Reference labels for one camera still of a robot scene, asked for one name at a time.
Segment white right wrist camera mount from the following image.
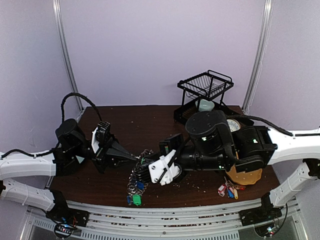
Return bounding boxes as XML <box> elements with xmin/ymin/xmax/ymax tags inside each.
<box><xmin>148</xmin><ymin>150</ymin><xmax>181</xmax><ymax>186</ymax></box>

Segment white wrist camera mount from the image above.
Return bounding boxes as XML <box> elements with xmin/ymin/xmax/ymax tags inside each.
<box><xmin>148</xmin><ymin>150</ymin><xmax>181</xmax><ymax>186</ymax></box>
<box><xmin>91</xmin><ymin>127</ymin><xmax>99</xmax><ymax>154</ymax></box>

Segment white blue patterned plate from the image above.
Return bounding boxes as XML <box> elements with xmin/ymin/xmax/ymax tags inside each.
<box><xmin>227</xmin><ymin>119</ymin><xmax>241</xmax><ymax>132</ymax></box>

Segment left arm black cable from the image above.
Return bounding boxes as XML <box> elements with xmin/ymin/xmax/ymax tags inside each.
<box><xmin>59</xmin><ymin>92</ymin><xmax>105</xmax><ymax>126</ymax></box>

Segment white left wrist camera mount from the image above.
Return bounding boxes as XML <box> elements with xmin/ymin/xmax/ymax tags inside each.
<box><xmin>91</xmin><ymin>127</ymin><xmax>99</xmax><ymax>154</ymax></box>

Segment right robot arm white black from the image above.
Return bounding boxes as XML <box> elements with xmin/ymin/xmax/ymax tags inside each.
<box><xmin>136</xmin><ymin>110</ymin><xmax>320</xmax><ymax>221</ymax></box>

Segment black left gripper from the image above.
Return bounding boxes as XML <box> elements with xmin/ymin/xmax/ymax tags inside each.
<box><xmin>71</xmin><ymin>132</ymin><xmax>138</xmax><ymax>175</ymax></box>

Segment green key tag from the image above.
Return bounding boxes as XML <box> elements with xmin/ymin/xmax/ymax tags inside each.
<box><xmin>132</xmin><ymin>194</ymin><xmax>142</xmax><ymax>206</ymax></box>

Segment right aluminium frame post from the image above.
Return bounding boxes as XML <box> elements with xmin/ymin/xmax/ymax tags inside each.
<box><xmin>242</xmin><ymin>0</ymin><xmax>274</xmax><ymax>114</ymax></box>

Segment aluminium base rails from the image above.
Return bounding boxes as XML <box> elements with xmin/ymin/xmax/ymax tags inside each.
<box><xmin>18</xmin><ymin>198</ymin><xmax>311</xmax><ymax>240</ymax></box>

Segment black wire dish rack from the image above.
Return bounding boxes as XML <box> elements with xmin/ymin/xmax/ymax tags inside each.
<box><xmin>173</xmin><ymin>69</ymin><xmax>239</xmax><ymax>125</ymax></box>

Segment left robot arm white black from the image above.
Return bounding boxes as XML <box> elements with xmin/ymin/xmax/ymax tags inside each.
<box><xmin>0</xmin><ymin>118</ymin><xmax>138</xmax><ymax>222</ymax></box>

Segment blue key tag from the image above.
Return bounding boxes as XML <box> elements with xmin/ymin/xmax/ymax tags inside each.
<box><xmin>227</xmin><ymin>189</ymin><xmax>235</xmax><ymax>199</ymax></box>

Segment yellow key tag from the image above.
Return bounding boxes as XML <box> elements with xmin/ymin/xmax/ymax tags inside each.
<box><xmin>233</xmin><ymin>189</ymin><xmax>239</xmax><ymax>200</ymax></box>

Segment teal ceramic bowl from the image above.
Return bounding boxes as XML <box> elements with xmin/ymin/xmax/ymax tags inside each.
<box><xmin>198</xmin><ymin>99</ymin><xmax>215</xmax><ymax>112</ymax></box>

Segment red key tag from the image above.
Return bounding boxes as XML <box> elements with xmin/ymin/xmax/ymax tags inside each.
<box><xmin>217</xmin><ymin>184</ymin><xmax>227</xmax><ymax>197</ymax></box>

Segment grey disc keyring organizer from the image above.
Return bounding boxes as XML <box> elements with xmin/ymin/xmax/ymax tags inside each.
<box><xmin>126</xmin><ymin>149</ymin><xmax>154</xmax><ymax>206</ymax></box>

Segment yellow dotted plate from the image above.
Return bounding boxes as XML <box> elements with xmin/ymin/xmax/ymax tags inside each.
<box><xmin>226</xmin><ymin>166</ymin><xmax>263</xmax><ymax>186</ymax></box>

